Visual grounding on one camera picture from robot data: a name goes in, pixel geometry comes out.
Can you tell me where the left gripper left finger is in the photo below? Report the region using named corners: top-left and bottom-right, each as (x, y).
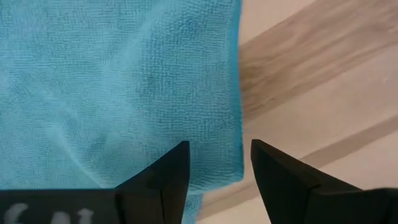
top-left (114, 140), bottom-right (191, 224)

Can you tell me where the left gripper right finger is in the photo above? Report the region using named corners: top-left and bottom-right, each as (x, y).
top-left (250, 139), bottom-right (364, 224)

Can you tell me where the turquoise microfiber towel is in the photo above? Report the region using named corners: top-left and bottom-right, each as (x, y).
top-left (0, 0), bottom-right (245, 224)

